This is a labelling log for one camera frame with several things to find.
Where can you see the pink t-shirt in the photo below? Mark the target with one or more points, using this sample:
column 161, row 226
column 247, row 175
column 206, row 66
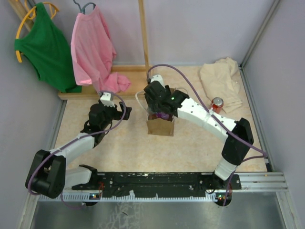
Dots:
column 92, row 54

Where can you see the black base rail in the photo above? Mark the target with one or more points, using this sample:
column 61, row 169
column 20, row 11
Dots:
column 161, row 186

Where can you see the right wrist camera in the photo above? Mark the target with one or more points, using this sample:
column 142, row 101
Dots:
column 157, row 78

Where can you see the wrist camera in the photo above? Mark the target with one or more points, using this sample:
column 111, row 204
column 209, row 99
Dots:
column 106, row 99
column 157, row 78

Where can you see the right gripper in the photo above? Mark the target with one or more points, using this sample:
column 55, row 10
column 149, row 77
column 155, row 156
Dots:
column 151, row 104

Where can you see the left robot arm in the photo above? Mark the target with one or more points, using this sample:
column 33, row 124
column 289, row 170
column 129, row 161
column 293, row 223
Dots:
column 48, row 174

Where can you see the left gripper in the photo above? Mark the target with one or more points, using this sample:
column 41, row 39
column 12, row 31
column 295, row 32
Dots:
column 118, row 113

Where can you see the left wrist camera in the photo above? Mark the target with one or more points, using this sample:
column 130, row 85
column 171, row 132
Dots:
column 106, row 99

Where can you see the red cola can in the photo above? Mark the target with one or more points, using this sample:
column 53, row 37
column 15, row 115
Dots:
column 217, row 104

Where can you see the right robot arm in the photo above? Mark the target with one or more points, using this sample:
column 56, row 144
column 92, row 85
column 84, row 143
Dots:
column 236, row 135

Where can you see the aluminium frame profile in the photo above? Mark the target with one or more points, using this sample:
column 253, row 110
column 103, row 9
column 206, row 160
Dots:
column 250, row 182

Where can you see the purple soda can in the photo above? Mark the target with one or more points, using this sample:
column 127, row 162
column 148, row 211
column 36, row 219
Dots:
column 162, row 115

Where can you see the green tank top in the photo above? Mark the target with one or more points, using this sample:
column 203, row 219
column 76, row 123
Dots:
column 47, row 50

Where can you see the grey hanger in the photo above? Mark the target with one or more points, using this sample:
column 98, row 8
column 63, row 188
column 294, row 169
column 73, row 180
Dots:
column 83, row 8

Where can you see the beige folded cloth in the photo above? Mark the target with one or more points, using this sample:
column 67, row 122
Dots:
column 217, row 81

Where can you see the brown canvas bag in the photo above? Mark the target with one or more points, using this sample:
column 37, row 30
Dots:
column 156, row 126

